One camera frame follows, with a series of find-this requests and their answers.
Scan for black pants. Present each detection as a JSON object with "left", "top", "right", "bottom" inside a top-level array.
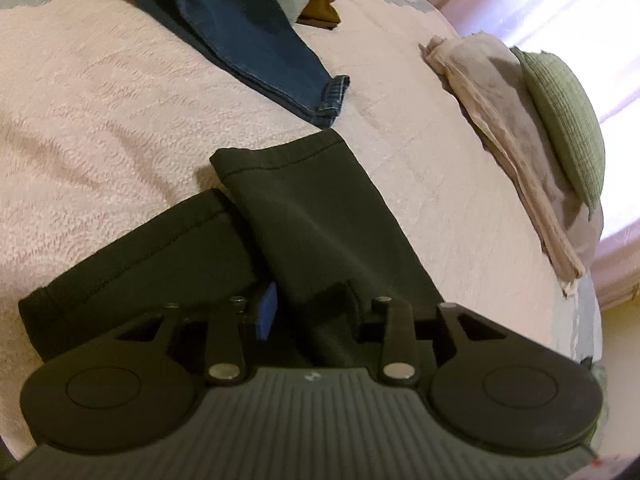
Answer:
[{"left": 17, "top": 129, "right": 443, "bottom": 367}]

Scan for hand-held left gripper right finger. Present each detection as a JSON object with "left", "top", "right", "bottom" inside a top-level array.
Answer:
[{"left": 356, "top": 296, "right": 506, "bottom": 387}]

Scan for pink pillow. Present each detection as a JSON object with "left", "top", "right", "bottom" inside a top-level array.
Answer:
[{"left": 419, "top": 31, "right": 605, "bottom": 301}]

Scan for green textured pillow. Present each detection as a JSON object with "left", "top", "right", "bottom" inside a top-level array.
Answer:
[{"left": 511, "top": 46, "right": 607, "bottom": 213}]

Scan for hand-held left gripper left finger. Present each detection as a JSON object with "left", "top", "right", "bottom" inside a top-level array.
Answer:
[{"left": 117, "top": 282, "right": 279, "bottom": 387}]

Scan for pink curtain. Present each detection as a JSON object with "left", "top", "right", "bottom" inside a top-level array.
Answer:
[{"left": 400, "top": 0, "right": 640, "bottom": 311}]

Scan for brown garment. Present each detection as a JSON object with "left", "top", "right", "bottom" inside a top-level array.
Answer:
[{"left": 296, "top": 0, "right": 342, "bottom": 30}]

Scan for pink and blue bedspread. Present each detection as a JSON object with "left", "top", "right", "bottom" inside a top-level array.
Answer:
[{"left": 0, "top": 0, "right": 608, "bottom": 461}]

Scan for blue jeans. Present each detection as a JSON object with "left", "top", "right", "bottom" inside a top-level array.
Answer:
[{"left": 114, "top": 0, "right": 351, "bottom": 129}]

